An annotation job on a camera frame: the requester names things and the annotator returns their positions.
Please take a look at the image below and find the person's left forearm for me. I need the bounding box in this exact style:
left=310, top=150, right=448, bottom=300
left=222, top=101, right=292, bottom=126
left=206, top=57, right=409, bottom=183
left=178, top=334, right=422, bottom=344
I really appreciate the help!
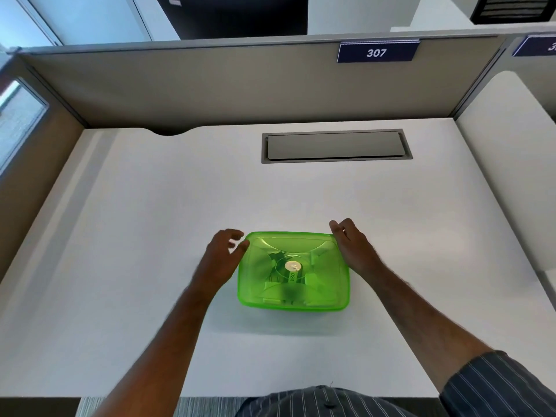
left=93, top=284, right=214, bottom=417

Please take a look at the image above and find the white desk side divider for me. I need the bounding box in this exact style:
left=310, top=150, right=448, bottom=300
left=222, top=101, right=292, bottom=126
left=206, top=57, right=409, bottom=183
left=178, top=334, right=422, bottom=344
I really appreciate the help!
left=453, top=70, right=556, bottom=313
left=390, top=0, right=477, bottom=33

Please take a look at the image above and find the beige partition with glass window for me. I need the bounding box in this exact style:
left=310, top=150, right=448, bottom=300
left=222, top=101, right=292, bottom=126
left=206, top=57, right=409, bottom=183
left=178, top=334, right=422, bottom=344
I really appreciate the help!
left=0, top=45, right=90, bottom=417

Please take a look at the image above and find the black mesh office chair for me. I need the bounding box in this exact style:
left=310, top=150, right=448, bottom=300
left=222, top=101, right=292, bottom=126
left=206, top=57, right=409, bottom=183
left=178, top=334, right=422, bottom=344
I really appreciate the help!
left=470, top=0, right=556, bottom=25

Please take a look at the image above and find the grey desk cable hatch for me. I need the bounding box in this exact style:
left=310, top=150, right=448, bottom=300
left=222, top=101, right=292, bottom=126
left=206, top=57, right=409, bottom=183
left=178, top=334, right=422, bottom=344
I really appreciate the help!
left=261, top=129, right=414, bottom=164

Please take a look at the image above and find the green lid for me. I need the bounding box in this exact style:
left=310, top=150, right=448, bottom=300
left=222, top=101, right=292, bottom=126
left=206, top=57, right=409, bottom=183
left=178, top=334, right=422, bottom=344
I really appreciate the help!
left=236, top=231, right=351, bottom=312

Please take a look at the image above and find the blue desk number sign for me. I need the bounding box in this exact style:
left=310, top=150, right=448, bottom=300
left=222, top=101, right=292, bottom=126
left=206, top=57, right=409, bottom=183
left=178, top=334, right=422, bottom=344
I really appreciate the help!
left=511, top=34, right=556, bottom=57
left=336, top=39, right=421, bottom=64

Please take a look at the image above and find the person's left hand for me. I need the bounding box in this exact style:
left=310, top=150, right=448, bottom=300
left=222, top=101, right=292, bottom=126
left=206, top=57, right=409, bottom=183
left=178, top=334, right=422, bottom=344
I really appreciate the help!
left=191, top=229, right=251, bottom=298

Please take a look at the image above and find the black monitor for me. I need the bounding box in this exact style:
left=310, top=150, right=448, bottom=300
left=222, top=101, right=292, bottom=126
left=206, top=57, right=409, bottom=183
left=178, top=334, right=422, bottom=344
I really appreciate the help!
left=154, top=0, right=309, bottom=41

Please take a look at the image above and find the person's right hand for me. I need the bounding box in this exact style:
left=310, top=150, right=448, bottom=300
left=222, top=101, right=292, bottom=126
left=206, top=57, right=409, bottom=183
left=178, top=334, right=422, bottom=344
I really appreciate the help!
left=328, top=218, right=385, bottom=284

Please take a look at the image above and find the person's right forearm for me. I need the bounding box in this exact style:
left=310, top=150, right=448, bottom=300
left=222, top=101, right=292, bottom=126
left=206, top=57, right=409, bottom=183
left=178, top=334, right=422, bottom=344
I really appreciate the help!
left=364, top=262, right=496, bottom=394

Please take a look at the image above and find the beige desk partition panel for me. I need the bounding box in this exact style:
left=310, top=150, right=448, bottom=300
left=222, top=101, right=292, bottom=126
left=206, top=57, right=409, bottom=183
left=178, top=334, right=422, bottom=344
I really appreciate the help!
left=499, top=25, right=556, bottom=122
left=17, top=32, right=513, bottom=135

